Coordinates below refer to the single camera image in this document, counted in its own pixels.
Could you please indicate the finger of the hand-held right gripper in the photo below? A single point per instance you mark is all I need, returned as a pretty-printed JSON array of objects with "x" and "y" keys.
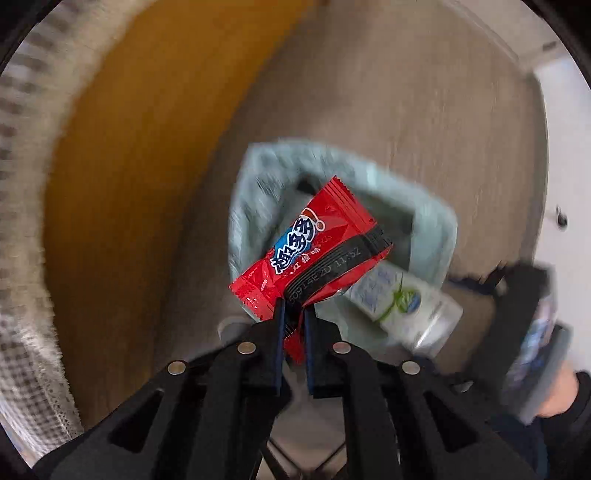
[{"x": 480, "y": 279}]

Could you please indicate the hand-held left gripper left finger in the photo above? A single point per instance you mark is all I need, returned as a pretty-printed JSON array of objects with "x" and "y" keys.
[{"x": 278, "y": 341}]

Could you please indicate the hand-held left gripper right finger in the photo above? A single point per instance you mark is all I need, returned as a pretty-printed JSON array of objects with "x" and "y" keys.
[{"x": 310, "y": 350}]

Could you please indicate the white green milk carton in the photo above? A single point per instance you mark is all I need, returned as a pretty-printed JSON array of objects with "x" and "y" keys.
[{"x": 406, "y": 314}]

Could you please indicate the trash bin with pale green bag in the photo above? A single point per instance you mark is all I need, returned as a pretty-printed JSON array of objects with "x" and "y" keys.
[{"x": 415, "y": 207}]

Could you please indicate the red candy wrapper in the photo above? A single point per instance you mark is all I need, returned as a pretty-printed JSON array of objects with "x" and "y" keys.
[{"x": 323, "y": 230}]

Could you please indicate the person's right hand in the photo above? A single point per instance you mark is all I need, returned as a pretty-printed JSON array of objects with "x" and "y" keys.
[{"x": 554, "y": 387}]

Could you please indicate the white wardrobe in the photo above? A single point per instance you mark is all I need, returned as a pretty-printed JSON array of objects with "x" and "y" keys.
[{"x": 568, "y": 161}]

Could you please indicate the grey checked blanket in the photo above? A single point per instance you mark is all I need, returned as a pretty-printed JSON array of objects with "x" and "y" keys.
[{"x": 27, "y": 323}]

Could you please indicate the bed with checkered blanket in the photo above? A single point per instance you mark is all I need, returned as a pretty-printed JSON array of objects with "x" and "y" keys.
[{"x": 92, "y": 60}]

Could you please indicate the yellow wooden bed frame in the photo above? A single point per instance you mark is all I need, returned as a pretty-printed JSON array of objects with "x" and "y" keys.
[{"x": 138, "y": 161}]

